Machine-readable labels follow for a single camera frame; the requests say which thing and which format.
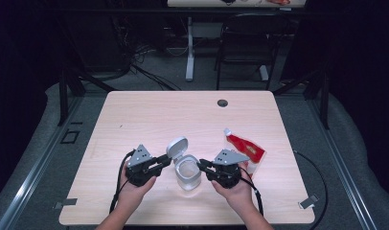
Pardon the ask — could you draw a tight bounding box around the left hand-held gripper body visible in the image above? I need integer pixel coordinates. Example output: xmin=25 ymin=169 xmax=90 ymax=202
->
xmin=125 ymin=144 xmax=164 ymax=188

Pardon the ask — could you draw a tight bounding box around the left hand-held gripper black cable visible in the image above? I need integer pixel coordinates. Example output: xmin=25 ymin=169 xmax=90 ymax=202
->
xmin=108 ymin=149 xmax=137 ymax=215

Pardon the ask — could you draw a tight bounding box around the tall white desk leg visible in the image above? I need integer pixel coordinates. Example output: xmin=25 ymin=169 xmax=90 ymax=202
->
xmin=185 ymin=16 xmax=196 ymax=82

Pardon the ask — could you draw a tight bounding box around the person's right hand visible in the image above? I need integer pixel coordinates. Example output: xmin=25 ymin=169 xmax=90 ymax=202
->
xmin=211 ymin=162 xmax=255 ymax=213

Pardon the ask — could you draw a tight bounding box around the aluminium floor rail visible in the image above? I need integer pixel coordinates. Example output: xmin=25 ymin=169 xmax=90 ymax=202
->
xmin=306 ymin=95 xmax=379 ymax=230
xmin=0 ymin=95 xmax=85 ymax=230

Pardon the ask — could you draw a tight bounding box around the grey tape strip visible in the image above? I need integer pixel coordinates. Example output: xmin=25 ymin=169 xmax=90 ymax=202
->
xmin=53 ymin=197 xmax=79 ymax=211
xmin=298 ymin=194 xmax=321 ymax=211

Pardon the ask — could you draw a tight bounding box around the hand-held gripper black cable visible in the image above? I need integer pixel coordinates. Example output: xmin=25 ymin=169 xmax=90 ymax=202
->
xmin=239 ymin=149 xmax=330 ymax=230
xmin=108 ymin=149 xmax=137 ymax=215

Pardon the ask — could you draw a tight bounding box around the black folding chair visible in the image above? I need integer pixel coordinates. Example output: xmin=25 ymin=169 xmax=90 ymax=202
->
xmin=214 ymin=12 xmax=294 ymax=91

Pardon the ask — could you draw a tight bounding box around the dark cabinet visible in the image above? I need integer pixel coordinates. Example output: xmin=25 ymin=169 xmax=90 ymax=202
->
xmin=63 ymin=12 xmax=130 ymax=73

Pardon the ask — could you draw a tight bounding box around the white lidded jar with handle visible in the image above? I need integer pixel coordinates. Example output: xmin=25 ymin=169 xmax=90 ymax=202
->
xmin=165 ymin=136 xmax=202 ymax=192

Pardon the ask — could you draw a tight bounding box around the short white desk leg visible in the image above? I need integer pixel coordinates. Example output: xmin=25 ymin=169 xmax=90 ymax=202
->
xmin=259 ymin=64 xmax=270 ymax=81

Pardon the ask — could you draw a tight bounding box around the red and white spout pouch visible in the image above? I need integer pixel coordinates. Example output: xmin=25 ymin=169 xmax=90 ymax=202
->
xmin=222 ymin=127 xmax=266 ymax=177

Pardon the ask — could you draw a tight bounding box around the right hand-held gripper black cable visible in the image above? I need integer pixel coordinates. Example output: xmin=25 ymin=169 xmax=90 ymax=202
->
xmin=239 ymin=149 xmax=330 ymax=230

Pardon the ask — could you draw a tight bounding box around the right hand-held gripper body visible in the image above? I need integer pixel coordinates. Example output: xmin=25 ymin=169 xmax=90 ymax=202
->
xmin=208 ymin=149 xmax=251 ymax=190

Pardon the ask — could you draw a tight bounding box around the black metal stand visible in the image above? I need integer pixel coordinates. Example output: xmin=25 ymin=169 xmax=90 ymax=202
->
xmin=272 ymin=68 xmax=332 ymax=130
xmin=57 ymin=66 xmax=118 ymax=127

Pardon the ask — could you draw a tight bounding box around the bundle of black floor cables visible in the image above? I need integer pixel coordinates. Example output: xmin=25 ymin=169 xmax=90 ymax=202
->
xmin=128 ymin=44 xmax=183 ymax=92

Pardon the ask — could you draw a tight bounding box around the person's left hand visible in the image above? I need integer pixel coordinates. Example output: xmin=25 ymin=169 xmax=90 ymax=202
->
xmin=116 ymin=166 xmax=158 ymax=213

